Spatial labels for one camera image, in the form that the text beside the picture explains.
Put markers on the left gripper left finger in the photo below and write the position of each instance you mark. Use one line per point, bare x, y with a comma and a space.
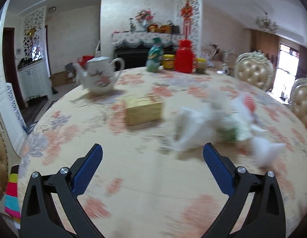
39, 214

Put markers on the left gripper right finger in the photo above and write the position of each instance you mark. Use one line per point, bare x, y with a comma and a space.
266, 215

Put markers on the white tissue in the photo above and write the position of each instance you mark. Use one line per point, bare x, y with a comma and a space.
221, 105

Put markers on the yellow cardboard box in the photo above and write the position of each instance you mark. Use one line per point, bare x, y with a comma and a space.
138, 110

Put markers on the striped colourful cushion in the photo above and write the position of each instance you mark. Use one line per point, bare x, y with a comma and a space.
11, 200

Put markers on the left beige tufted chair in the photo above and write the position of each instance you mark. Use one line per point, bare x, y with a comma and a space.
4, 171

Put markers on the beige tufted chair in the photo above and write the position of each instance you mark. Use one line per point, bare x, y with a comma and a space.
4, 171
298, 100
254, 68

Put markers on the floral tablecloth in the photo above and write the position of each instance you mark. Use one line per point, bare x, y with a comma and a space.
143, 188

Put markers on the near beige tufted chair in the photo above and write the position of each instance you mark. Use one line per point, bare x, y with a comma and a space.
298, 100

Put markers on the white cabinet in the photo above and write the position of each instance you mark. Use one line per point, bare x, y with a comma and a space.
34, 81

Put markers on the cardboard box on floor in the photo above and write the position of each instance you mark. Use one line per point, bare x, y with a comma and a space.
59, 79

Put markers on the far beige tufted chair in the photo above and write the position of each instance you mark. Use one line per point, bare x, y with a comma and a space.
254, 68

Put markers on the white floral teapot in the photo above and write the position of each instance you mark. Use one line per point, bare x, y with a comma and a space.
101, 74

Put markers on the white ornate sofa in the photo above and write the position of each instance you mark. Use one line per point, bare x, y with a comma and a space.
218, 60

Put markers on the red gift bag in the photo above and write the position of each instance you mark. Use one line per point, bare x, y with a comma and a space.
82, 61

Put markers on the dark contents glass jar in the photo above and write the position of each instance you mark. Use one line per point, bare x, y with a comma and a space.
201, 65

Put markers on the brown curtains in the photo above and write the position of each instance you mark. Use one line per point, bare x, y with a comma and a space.
267, 43

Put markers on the red thermos jug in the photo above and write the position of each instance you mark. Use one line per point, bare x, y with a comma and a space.
184, 57

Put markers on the yellow label jar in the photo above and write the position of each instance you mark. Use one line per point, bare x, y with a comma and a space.
168, 61

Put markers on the teal ceramic vase bottle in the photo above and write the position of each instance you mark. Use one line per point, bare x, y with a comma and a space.
155, 56

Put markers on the chandelier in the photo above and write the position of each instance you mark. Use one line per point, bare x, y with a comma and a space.
266, 24

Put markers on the black piano with lace cover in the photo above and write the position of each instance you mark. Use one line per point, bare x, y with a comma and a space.
133, 47

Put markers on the black handbag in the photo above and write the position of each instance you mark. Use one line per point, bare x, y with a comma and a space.
173, 29

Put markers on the red chinese knot ornament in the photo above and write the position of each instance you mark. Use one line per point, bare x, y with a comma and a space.
187, 13

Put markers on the pink flower bouquet vase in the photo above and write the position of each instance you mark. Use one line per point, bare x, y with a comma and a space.
144, 17

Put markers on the white carved screen panel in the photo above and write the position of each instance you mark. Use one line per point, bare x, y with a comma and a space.
196, 26

